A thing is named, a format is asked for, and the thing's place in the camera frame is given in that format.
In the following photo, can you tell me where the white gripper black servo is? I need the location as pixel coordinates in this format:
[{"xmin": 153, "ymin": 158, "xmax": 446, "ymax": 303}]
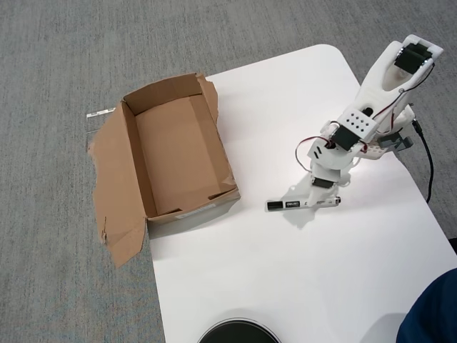
[{"xmin": 304, "ymin": 166, "xmax": 341, "ymax": 209}]

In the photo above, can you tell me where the white marker pen black cap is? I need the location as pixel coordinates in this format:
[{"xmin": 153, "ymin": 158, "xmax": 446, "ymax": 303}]
[{"xmin": 265, "ymin": 196, "xmax": 343, "ymax": 212}]

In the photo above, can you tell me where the open brown cardboard box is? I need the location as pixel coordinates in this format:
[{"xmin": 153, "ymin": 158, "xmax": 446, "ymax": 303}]
[{"xmin": 87, "ymin": 71, "xmax": 241, "ymax": 268}]

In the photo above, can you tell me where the grey table clamp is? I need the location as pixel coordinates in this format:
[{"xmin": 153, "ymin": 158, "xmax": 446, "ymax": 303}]
[{"xmin": 378, "ymin": 132, "xmax": 414, "ymax": 153}]

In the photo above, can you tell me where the black round disc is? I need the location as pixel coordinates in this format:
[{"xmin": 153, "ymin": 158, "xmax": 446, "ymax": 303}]
[{"xmin": 196, "ymin": 317, "xmax": 283, "ymax": 343}]

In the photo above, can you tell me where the clear plastic tape strip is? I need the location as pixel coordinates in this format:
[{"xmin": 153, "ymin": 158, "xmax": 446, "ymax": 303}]
[{"xmin": 86, "ymin": 108, "xmax": 117, "ymax": 136}]

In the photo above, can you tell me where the black power cable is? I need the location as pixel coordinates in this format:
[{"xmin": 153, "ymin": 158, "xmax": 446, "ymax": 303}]
[{"xmin": 412, "ymin": 119, "xmax": 435, "ymax": 204}]

